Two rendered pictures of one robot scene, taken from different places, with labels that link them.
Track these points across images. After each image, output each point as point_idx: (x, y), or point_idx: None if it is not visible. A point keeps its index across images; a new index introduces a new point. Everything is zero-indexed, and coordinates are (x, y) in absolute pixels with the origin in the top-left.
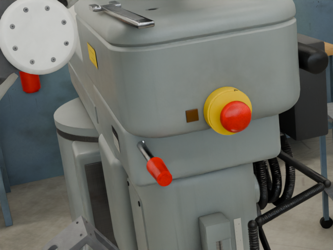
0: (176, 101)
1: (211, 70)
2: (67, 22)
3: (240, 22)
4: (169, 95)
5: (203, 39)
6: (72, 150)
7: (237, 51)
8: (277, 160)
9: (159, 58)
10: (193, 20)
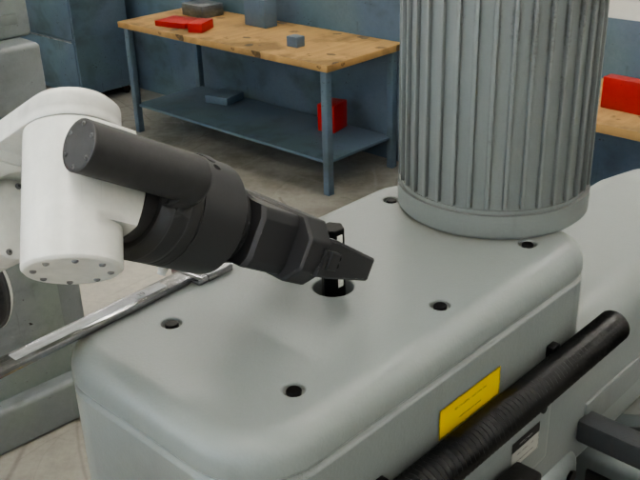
0: (101, 473)
1: (131, 470)
2: None
3: (159, 437)
4: (94, 460)
5: (124, 424)
6: None
7: (158, 471)
8: None
9: (82, 409)
10: (114, 390)
